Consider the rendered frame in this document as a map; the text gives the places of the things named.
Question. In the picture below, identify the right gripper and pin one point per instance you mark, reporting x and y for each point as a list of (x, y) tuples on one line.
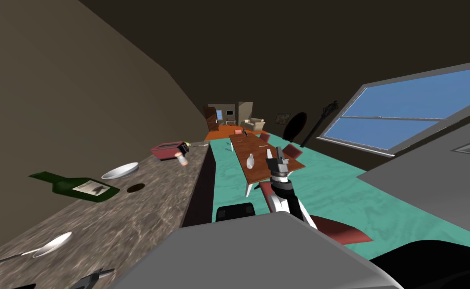
[(279, 166)]

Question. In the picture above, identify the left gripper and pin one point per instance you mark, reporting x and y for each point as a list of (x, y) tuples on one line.
[(87, 282)]

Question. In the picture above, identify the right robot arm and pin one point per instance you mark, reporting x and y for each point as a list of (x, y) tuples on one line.
[(285, 198)]

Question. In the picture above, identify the brown dining table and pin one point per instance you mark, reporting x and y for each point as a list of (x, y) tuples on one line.
[(259, 154)]

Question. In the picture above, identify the red chair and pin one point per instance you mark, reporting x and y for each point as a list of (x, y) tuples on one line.
[(339, 230), (264, 137), (293, 151)]

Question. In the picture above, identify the black oval chair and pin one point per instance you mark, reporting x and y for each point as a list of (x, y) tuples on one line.
[(295, 126)]

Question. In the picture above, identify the beige armchair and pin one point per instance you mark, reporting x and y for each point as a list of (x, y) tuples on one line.
[(255, 124)]

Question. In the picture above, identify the silver spoon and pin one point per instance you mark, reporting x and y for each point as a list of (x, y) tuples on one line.
[(52, 244)]

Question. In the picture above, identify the black floor lamp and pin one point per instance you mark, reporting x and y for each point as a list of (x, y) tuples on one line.
[(319, 122)]

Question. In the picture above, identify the dark wooden shelf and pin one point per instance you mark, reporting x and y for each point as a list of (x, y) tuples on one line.
[(210, 118)]

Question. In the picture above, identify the pale pepper shaker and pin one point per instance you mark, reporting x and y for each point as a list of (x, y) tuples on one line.
[(182, 159)]

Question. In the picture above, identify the green wine bottle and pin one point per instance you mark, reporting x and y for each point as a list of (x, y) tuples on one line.
[(86, 188)]

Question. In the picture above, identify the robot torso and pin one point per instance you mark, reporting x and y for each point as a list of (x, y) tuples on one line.
[(259, 253)]

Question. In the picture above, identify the dark brown flat disc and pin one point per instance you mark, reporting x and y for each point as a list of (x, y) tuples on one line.
[(136, 188)]

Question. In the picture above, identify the red toaster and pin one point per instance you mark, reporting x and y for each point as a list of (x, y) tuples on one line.
[(166, 149)]

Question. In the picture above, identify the white bowl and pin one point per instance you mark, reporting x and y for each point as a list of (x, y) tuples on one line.
[(120, 171)]

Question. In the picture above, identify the large window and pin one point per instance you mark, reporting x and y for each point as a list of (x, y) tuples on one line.
[(399, 116)]

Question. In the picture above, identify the dark picture on wall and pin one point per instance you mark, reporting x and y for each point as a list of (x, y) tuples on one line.
[(282, 119)]

